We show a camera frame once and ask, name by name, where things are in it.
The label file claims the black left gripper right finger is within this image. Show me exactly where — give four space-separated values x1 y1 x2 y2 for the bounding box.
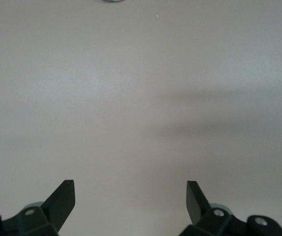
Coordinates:
179 180 282 236

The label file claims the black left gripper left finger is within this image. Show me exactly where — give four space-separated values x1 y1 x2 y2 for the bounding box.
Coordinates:
0 179 76 236

